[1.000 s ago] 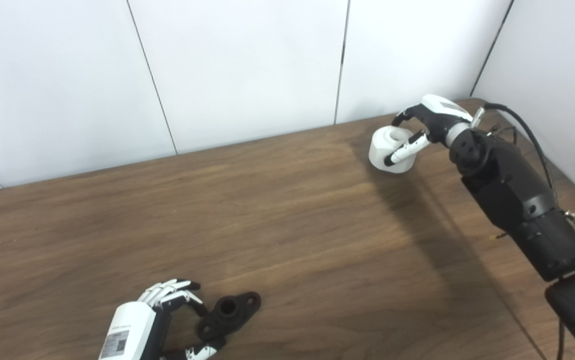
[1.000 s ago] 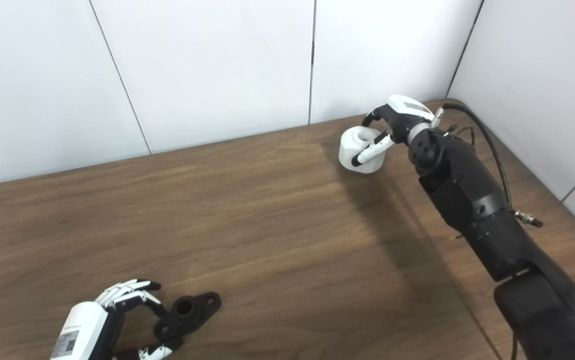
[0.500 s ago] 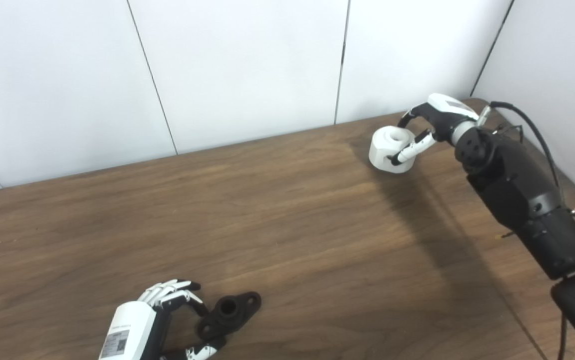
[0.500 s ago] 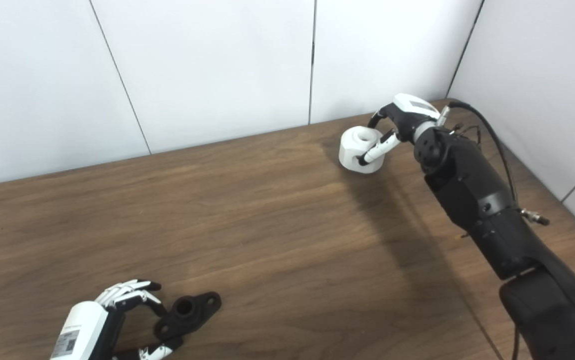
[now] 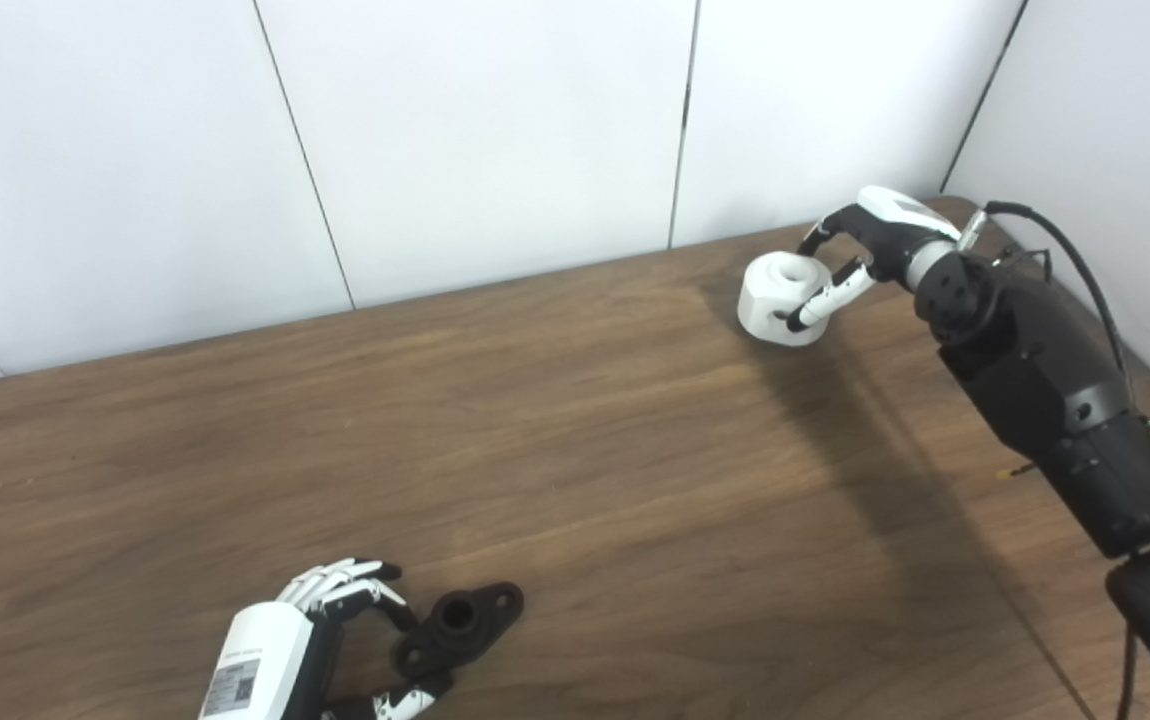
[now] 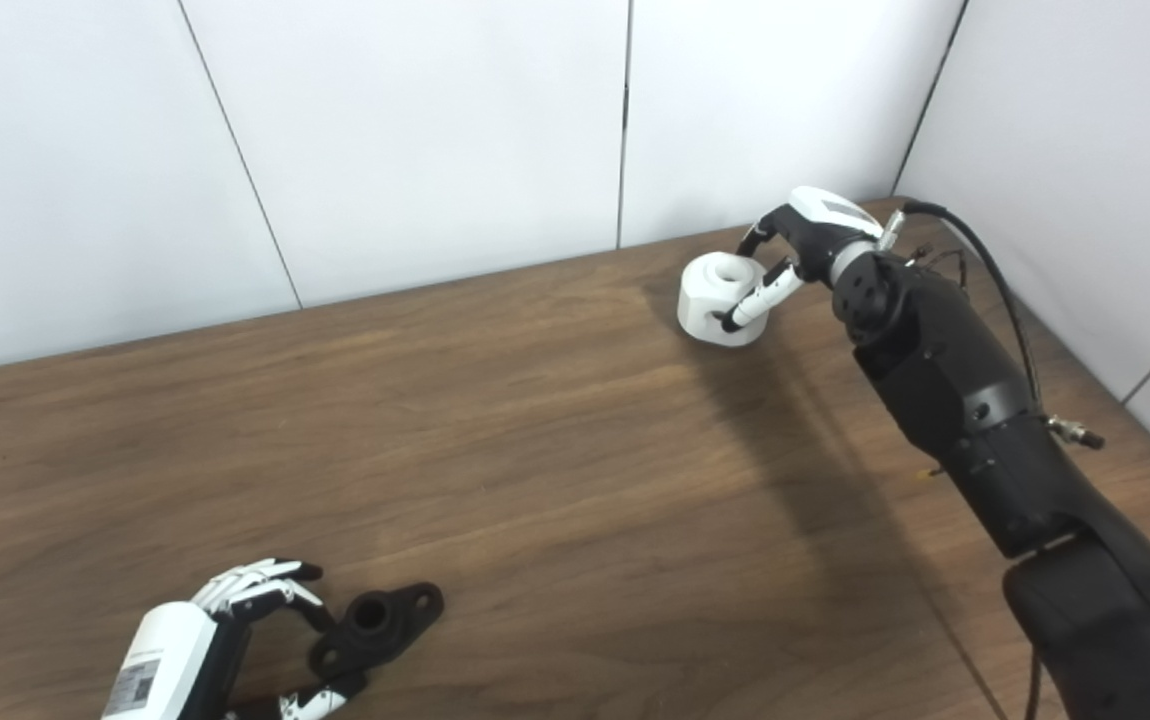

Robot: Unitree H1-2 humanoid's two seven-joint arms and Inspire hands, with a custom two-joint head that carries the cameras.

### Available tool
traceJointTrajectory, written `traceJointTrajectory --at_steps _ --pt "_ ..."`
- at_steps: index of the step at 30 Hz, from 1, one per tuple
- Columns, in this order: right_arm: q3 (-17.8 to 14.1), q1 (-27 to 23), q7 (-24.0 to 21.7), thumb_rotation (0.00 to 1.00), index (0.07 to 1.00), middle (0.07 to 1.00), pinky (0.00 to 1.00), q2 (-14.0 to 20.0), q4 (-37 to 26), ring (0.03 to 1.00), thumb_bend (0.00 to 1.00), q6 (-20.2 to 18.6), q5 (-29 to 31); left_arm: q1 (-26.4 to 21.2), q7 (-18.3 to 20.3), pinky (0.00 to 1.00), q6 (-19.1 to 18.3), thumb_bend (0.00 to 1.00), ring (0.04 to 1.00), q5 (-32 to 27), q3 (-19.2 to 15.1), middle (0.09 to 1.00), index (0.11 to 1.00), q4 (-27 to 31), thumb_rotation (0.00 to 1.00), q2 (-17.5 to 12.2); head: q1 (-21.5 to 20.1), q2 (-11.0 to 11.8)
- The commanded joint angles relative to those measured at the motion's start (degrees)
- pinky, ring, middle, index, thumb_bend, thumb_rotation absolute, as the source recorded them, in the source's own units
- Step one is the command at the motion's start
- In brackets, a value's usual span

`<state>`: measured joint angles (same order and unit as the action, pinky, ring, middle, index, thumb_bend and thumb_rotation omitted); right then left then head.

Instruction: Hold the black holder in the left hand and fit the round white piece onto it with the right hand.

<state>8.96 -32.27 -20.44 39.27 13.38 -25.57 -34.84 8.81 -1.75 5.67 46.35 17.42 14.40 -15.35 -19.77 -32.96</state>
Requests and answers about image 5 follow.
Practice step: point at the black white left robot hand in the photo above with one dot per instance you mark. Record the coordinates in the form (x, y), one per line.
(270, 660)

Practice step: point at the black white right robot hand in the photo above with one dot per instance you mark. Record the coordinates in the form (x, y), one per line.
(890, 235)

